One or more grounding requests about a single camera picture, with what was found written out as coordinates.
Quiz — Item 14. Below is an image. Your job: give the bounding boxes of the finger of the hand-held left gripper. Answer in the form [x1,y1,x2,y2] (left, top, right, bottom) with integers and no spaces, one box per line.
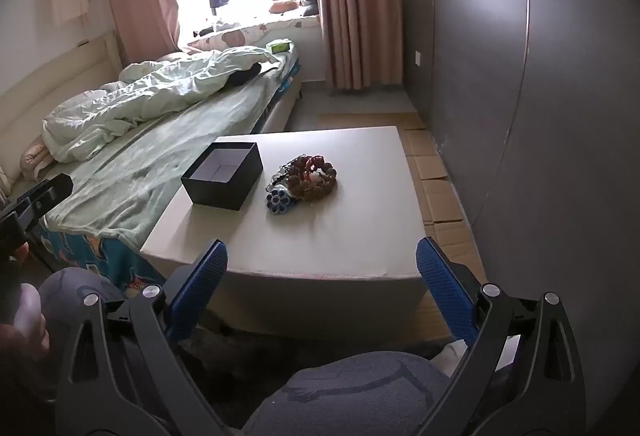
[0,173,75,229]

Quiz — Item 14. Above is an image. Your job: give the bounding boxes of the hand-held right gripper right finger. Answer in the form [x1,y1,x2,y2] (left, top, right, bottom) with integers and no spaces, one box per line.
[416,237,589,436]

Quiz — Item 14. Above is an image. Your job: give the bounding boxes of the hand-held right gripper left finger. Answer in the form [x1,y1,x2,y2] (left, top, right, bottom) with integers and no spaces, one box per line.
[55,239,229,436]

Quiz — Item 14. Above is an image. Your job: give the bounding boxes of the black box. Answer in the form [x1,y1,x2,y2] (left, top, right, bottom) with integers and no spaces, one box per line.
[180,142,264,211]

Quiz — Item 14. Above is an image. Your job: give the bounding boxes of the blue flower pendant necklace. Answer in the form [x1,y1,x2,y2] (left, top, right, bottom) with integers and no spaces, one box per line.
[265,188,302,217]

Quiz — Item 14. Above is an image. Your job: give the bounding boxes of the person's left hand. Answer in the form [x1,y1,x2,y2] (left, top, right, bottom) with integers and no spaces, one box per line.
[0,241,51,369]

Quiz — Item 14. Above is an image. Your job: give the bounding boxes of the pink folded blanket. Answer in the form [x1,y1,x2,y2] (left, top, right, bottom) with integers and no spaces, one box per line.
[20,138,53,179]

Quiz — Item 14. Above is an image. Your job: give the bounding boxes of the person's left leg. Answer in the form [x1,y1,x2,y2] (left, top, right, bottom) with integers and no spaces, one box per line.
[37,266,131,332]

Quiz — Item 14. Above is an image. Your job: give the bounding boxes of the person's leg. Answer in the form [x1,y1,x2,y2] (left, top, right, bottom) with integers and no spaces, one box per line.
[242,350,451,436]
[37,266,131,332]

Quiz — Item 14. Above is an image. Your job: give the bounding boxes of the white crumpled paper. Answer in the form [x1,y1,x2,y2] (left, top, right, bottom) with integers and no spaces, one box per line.
[432,338,471,377]

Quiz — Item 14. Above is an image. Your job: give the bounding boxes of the flattened cardboard sheets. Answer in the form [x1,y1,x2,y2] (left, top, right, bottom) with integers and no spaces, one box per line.
[317,113,488,352]

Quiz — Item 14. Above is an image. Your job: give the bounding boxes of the green blanket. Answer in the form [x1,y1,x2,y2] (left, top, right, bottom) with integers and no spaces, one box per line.
[45,50,296,241]

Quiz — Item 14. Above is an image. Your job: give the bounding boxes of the beige headboard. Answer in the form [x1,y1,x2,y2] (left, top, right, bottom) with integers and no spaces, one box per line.
[0,30,123,181]

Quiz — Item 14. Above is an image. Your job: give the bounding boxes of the pale green quilt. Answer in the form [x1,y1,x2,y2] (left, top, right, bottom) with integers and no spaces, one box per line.
[42,46,281,164]

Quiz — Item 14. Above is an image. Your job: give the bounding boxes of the white low table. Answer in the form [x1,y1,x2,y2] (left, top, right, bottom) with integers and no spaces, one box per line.
[140,126,442,339]

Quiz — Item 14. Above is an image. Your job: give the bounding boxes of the person's right leg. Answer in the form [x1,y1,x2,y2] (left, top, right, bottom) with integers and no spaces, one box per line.
[242,350,451,436]

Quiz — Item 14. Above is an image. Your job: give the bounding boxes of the bed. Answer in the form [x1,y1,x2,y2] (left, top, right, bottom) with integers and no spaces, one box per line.
[0,28,306,297]

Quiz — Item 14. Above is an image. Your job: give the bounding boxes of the dark grey wardrobe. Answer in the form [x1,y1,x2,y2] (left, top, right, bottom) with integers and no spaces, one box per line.
[397,0,640,436]

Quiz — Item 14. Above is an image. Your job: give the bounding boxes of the patterned pillow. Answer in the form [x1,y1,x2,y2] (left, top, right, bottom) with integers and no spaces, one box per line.
[187,18,321,54]

